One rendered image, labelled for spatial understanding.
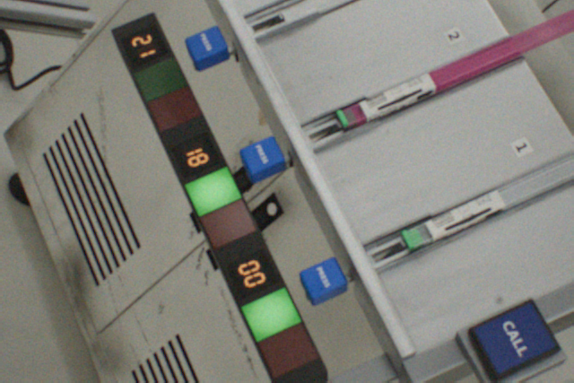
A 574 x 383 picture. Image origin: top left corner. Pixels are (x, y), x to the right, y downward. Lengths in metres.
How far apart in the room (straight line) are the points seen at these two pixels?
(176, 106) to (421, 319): 0.26
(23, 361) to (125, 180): 0.28
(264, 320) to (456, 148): 0.20
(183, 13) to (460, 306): 0.70
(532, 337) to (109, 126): 0.84
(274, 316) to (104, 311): 0.69
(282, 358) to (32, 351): 0.79
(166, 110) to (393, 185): 0.19
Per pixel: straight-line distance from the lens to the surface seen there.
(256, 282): 0.85
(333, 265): 0.83
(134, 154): 1.47
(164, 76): 0.93
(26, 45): 1.96
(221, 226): 0.87
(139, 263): 1.46
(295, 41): 0.92
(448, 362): 0.81
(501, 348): 0.78
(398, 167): 0.87
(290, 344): 0.84
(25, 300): 1.62
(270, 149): 0.86
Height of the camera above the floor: 1.16
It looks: 32 degrees down
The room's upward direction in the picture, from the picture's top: 49 degrees clockwise
